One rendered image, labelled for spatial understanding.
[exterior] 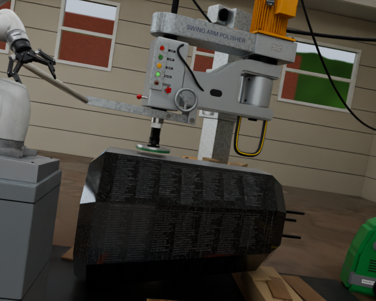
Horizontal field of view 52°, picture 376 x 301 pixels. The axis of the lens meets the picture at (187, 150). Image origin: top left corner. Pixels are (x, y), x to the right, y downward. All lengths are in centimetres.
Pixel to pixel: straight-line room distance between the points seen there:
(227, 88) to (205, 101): 17
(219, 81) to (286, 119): 662
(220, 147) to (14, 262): 211
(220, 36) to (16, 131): 143
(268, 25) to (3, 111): 176
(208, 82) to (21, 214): 146
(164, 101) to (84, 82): 626
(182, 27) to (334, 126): 733
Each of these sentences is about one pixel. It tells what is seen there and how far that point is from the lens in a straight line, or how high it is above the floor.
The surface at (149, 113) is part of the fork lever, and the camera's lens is 237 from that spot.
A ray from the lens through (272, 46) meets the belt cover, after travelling 262.
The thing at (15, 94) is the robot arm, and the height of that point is 109.
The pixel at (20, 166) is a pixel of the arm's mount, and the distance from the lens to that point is 143.
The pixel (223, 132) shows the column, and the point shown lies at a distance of 320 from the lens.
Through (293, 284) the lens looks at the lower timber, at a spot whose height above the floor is 8.
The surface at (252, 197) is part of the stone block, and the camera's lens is 231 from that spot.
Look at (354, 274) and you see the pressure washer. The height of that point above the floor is 15.
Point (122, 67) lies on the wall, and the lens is 849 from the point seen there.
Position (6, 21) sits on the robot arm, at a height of 140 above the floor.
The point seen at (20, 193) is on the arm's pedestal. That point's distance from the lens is 140.
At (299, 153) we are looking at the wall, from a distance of 913.
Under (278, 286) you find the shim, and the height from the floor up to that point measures 20.
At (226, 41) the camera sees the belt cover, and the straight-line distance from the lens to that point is 250.
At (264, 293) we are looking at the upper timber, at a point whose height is 19.
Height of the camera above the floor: 109
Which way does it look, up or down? 4 degrees down
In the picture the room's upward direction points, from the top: 9 degrees clockwise
